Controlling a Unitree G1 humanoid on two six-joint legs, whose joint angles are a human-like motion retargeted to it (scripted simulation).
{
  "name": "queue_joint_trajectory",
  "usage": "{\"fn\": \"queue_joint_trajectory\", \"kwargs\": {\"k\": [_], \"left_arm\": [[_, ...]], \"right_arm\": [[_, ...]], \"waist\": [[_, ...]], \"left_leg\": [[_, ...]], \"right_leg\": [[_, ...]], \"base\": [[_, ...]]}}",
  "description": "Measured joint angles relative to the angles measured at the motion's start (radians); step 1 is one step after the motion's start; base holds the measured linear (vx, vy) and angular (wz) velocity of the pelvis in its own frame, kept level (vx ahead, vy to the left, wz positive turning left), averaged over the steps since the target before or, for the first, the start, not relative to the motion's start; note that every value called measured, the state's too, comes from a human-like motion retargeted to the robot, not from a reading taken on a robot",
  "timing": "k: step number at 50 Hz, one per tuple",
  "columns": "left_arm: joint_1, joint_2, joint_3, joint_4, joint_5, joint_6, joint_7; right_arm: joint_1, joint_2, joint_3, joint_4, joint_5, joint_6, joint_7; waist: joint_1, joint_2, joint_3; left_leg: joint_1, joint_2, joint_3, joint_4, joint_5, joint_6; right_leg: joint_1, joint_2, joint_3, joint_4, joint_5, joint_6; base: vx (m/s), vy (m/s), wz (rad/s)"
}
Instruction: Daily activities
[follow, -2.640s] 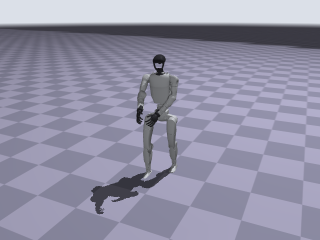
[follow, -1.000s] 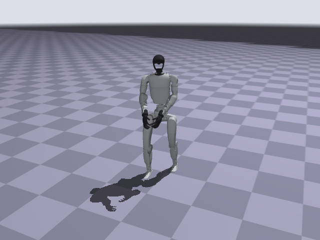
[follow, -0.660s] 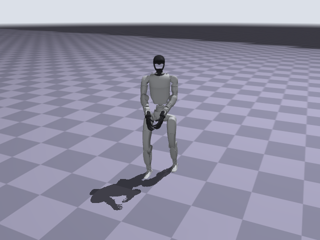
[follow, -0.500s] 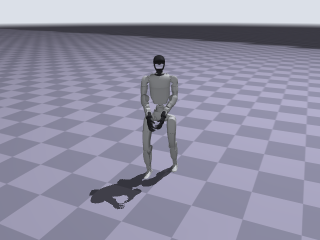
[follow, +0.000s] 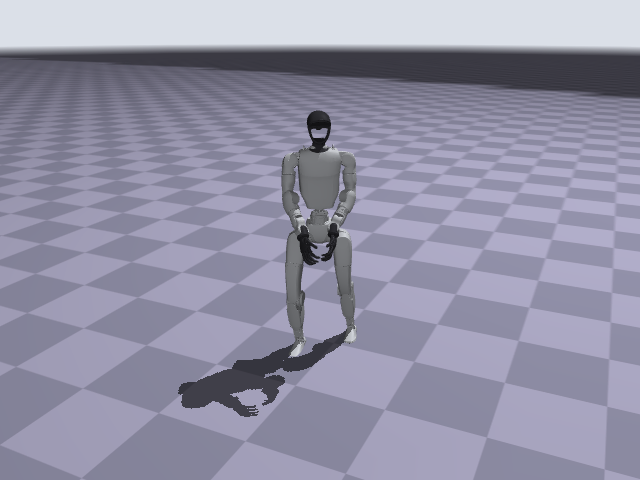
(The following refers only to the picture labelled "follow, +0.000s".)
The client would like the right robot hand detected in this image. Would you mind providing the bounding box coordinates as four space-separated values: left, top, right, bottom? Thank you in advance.
297 225 320 265

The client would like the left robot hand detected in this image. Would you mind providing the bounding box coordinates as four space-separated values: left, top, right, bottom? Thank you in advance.
321 223 339 261

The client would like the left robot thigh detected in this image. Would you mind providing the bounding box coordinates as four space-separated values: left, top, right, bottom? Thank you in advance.
333 228 352 297

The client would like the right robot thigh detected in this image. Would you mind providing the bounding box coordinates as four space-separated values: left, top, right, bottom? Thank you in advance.
285 230 305 308

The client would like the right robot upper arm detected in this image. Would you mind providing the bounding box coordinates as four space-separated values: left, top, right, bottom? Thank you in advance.
281 152 300 204

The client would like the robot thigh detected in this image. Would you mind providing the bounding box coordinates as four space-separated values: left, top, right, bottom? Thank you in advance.
333 228 352 297
285 230 305 308

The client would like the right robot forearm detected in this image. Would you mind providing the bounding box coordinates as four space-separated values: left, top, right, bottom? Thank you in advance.
282 191 309 236

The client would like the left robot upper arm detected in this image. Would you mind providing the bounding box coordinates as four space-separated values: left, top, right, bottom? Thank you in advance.
338 151 356 202

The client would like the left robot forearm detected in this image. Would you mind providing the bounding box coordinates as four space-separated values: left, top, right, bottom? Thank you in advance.
327 191 356 233

